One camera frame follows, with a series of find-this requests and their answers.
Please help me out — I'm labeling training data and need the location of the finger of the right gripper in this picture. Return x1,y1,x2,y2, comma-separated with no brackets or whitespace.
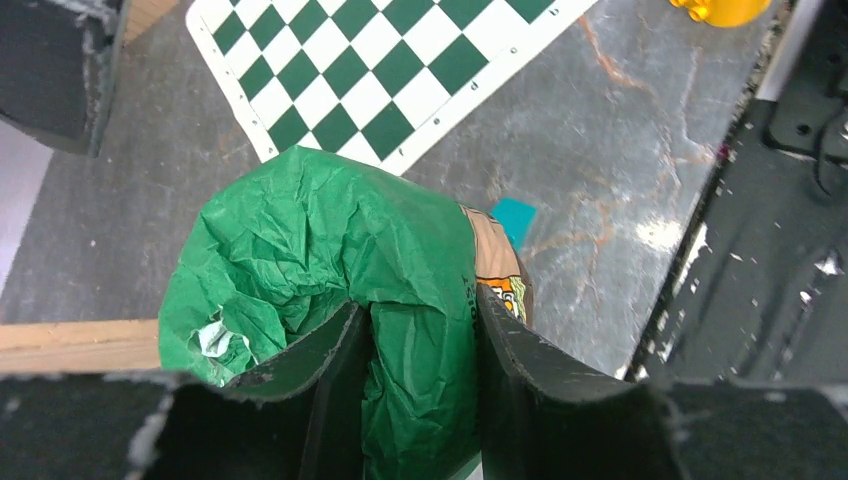
1,0,130,157

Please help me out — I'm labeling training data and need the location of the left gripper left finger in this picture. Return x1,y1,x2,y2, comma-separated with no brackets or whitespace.
1,302,371,479

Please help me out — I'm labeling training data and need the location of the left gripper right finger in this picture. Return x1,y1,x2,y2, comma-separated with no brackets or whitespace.
476,285,847,479

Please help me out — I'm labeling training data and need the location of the green roll orange label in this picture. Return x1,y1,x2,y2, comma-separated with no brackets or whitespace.
158,146,533,479

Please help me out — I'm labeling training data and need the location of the wooden shelf unit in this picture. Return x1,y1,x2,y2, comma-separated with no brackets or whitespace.
1,1,184,371

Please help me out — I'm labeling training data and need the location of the teal small block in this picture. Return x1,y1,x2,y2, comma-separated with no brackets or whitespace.
491,197,537,251

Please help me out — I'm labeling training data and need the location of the green white chessboard mat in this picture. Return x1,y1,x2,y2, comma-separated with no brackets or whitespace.
185,0,589,175

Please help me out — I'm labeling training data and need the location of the yellow toy piece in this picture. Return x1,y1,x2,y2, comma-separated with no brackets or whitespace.
669,0,771,28

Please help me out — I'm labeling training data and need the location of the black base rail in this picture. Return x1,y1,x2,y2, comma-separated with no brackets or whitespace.
626,1,847,384

